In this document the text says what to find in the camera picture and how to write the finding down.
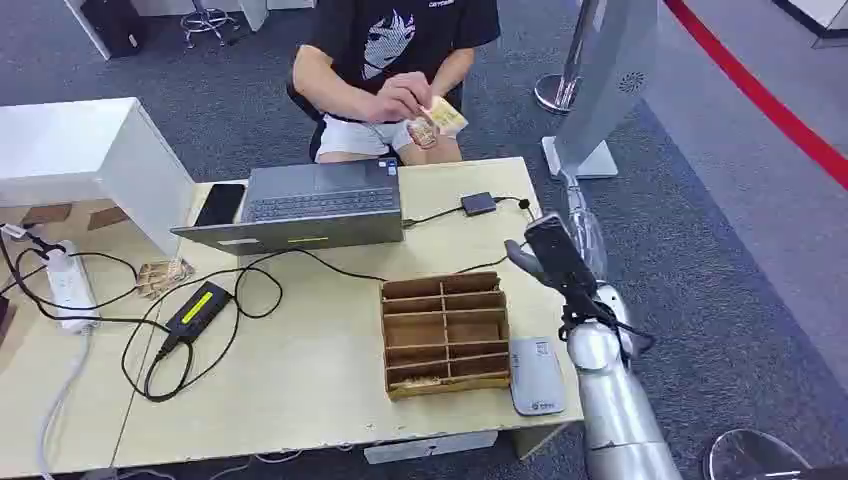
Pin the shiny silver pole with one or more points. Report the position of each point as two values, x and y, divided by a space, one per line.
586 225

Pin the round grey metal base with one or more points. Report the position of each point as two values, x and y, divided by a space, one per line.
748 457

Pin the cards in box slot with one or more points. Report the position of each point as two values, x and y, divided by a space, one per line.
417 382

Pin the black power brick yellow label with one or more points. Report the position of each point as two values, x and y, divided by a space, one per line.
197 310

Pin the yellow card stack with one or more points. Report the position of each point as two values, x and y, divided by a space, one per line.
448 115

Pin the wooden card box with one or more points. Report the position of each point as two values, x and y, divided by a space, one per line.
444 334

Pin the chrome stanchion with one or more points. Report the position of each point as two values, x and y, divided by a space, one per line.
560 89

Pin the white panel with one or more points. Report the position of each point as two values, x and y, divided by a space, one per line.
86 26

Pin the person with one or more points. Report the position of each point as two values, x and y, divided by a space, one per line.
397 33

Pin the grey laptop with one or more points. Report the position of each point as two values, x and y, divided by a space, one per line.
318 199

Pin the grey kiosk stand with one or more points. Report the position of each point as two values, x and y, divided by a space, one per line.
606 79

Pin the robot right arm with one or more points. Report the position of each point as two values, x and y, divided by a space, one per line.
619 424

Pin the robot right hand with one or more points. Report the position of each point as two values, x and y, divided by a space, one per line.
556 255

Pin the black box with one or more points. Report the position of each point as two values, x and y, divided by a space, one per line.
114 25

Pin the small black adapter hub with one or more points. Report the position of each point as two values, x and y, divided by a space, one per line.
478 203

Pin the brown cardboard piece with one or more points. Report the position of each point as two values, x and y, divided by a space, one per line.
46 214

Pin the white cabinet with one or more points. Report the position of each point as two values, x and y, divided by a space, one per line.
73 146

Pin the black smartphone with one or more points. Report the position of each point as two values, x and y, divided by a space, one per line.
220 204

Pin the person's right hand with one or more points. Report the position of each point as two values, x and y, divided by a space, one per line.
397 96

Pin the white furniture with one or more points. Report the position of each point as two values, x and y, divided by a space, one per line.
821 16

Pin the grey desk bracket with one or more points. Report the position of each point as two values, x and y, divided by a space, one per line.
430 448

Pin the white plug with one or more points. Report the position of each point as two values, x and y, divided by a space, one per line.
12 231

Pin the chrome chair base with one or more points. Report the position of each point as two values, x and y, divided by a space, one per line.
206 18

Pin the white power strip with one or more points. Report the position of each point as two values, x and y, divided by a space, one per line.
68 286

